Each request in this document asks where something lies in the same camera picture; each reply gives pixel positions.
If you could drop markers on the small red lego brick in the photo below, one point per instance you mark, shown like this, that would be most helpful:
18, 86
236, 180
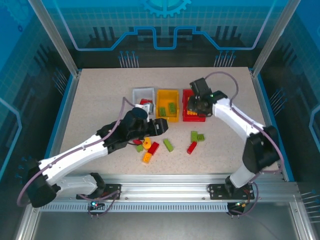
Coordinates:
137, 141

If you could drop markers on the long green lego brick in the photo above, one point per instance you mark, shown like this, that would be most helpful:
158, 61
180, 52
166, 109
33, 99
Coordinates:
168, 145

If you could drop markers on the long red lego brick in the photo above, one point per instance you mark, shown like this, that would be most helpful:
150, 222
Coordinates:
153, 148

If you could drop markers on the small green lego piece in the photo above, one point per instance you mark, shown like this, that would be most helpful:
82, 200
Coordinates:
139, 148

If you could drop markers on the small square green lego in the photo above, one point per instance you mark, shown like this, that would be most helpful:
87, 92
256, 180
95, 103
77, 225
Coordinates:
200, 137

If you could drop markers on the yellow lego brick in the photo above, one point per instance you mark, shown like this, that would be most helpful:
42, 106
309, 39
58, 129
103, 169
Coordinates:
147, 157

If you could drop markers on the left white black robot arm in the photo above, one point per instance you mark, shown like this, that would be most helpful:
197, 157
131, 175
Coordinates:
75, 155

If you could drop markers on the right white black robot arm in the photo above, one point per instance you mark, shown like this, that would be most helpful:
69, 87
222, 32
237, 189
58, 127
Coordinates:
232, 117

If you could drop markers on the red plastic bin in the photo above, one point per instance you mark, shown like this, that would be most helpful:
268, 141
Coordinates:
185, 118

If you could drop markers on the yellow plastic bin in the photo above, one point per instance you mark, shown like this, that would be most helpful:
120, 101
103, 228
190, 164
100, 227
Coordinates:
160, 96

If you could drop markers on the white plastic bin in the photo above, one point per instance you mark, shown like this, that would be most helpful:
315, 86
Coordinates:
142, 91

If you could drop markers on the small LED connector board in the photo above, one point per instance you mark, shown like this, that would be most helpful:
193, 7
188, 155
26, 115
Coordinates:
95, 205
240, 204

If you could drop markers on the grey metal base tray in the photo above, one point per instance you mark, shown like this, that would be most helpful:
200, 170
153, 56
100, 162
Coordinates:
160, 225

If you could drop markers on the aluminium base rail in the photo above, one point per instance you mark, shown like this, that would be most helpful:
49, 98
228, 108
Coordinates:
165, 185

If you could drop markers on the aluminium side rail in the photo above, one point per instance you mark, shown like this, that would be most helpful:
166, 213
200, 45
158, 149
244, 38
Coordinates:
262, 105
65, 107

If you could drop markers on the aluminium frame post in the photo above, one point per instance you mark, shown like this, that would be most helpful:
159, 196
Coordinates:
57, 42
272, 37

